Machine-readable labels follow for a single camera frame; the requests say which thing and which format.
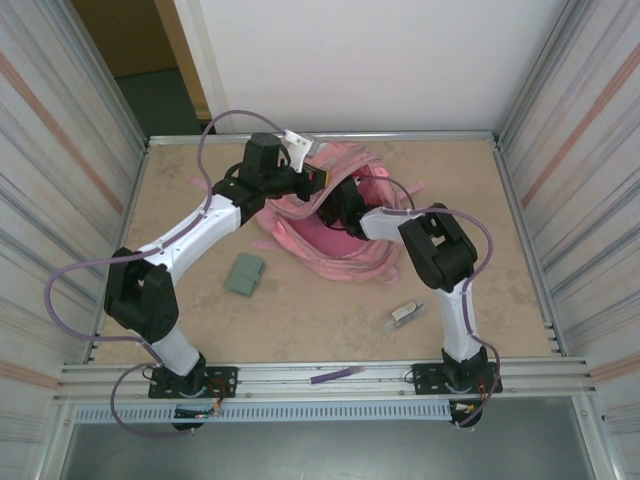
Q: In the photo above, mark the pink student backpack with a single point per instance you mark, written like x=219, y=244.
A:
x=325, y=250

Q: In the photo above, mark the green snap wallet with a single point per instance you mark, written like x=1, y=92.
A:
x=245, y=275

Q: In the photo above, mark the clear plastic stationery packet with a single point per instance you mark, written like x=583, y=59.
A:
x=402, y=314

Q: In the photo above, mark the purple pen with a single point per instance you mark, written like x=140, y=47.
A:
x=330, y=376

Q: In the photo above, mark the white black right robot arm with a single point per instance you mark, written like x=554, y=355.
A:
x=440, y=250

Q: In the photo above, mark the brown door panel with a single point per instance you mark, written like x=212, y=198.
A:
x=125, y=35

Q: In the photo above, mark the grey metal sheet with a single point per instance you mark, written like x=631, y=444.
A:
x=320, y=455

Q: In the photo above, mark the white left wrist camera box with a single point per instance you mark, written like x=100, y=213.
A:
x=300, y=147

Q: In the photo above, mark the aluminium table end rail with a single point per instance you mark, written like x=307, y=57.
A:
x=170, y=138

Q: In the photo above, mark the white door frame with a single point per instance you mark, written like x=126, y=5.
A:
x=210, y=75

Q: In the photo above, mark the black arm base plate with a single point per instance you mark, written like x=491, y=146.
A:
x=425, y=377
x=222, y=380

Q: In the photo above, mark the long aluminium mounting rail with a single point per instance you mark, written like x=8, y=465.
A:
x=280, y=387

